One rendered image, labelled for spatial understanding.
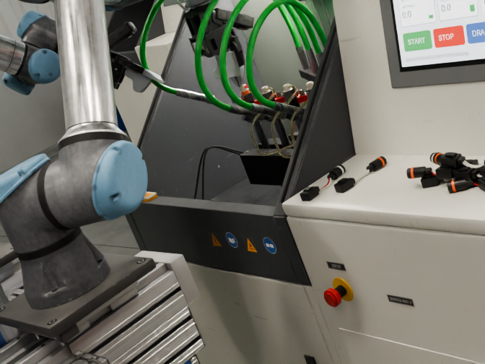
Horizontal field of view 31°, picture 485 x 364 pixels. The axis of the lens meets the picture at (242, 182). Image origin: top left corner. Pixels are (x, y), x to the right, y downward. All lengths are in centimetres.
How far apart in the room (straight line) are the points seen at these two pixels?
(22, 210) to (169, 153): 93
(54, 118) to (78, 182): 775
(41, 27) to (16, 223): 76
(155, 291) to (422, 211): 49
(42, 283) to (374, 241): 57
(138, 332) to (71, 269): 18
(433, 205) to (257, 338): 76
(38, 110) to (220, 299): 707
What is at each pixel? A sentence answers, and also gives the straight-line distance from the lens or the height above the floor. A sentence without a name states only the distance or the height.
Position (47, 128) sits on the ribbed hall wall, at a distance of 908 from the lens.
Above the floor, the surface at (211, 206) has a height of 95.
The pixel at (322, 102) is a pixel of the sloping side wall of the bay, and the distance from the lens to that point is 176.
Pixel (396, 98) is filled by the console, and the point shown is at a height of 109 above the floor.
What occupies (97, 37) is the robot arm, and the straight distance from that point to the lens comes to 148.
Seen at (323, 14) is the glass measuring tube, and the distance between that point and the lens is 216.
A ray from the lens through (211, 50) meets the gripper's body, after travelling 199.
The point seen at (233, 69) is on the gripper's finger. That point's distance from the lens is 204.
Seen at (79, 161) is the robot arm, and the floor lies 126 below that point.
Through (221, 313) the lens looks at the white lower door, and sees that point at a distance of 214.
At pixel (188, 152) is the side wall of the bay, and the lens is 235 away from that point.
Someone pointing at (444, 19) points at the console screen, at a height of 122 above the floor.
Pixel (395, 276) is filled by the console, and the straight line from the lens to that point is 155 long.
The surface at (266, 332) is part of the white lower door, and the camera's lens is 201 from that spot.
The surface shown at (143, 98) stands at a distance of 555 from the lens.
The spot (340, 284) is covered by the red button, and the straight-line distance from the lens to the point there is 168.
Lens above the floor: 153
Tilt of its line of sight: 17 degrees down
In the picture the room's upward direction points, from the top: 22 degrees counter-clockwise
